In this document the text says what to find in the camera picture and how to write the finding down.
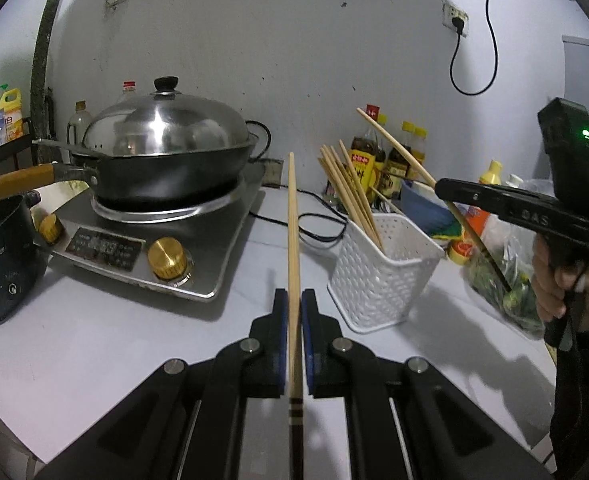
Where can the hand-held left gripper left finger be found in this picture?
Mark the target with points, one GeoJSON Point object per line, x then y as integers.
{"type": "Point", "coordinates": [280, 340]}

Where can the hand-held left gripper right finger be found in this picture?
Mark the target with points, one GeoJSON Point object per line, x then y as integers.
{"type": "Point", "coordinates": [308, 340]}

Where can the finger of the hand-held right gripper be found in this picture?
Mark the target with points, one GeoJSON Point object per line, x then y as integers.
{"type": "Point", "coordinates": [474, 192]}

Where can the single striped-tip wooden chopstick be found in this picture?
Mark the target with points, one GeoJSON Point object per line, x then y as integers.
{"type": "Point", "coordinates": [399, 147]}
{"type": "Point", "coordinates": [294, 260]}

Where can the white perforated utensil basket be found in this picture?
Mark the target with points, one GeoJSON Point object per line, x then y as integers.
{"type": "Point", "coordinates": [379, 280]}

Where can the bunch of wooden chopsticks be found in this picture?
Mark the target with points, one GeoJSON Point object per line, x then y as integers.
{"type": "Point", "coordinates": [354, 195]}

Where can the person's right hand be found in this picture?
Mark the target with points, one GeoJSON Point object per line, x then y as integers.
{"type": "Point", "coordinates": [544, 285]}

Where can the yellow squeeze bottle orange label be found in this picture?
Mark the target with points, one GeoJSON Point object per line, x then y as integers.
{"type": "Point", "coordinates": [476, 220]}

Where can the green yellow scrub sponge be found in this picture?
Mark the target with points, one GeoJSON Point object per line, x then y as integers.
{"type": "Point", "coordinates": [449, 231]}

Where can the thin wooden stick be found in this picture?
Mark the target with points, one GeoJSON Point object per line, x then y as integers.
{"type": "Point", "coordinates": [387, 201]}

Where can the clear plastic bag of vegetables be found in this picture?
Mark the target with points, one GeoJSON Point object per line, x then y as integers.
{"type": "Point", "coordinates": [509, 280]}

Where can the grey refrigerator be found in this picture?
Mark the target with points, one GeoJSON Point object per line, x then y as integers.
{"type": "Point", "coordinates": [581, 70]}

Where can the steel induction cooker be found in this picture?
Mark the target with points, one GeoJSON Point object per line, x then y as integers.
{"type": "Point", "coordinates": [214, 240]}

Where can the small black capped spice jar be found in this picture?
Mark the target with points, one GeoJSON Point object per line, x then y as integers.
{"type": "Point", "coordinates": [333, 195]}

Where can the grey power outlet box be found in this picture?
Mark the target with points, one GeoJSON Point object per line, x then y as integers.
{"type": "Point", "coordinates": [273, 172]}

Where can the steel wok lid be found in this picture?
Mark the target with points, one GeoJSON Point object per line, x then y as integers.
{"type": "Point", "coordinates": [174, 120]}

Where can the steel spatula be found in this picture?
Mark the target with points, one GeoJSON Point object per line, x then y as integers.
{"type": "Point", "coordinates": [64, 145]}

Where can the red capped clear bottle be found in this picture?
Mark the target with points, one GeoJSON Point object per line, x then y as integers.
{"type": "Point", "coordinates": [129, 91]}

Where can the clear oil bottle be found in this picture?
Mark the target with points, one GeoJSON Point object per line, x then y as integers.
{"type": "Point", "coordinates": [78, 125]}

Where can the black metal rack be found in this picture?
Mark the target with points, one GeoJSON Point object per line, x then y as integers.
{"type": "Point", "coordinates": [4, 152]}

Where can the yellow detergent bottle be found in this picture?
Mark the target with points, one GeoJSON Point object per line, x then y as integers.
{"type": "Point", "coordinates": [9, 115]}

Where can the dark vertical pipe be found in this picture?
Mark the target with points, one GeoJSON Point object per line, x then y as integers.
{"type": "Point", "coordinates": [42, 50]}

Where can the white wall socket with plug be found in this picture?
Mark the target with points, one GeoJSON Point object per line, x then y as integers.
{"type": "Point", "coordinates": [455, 19]}

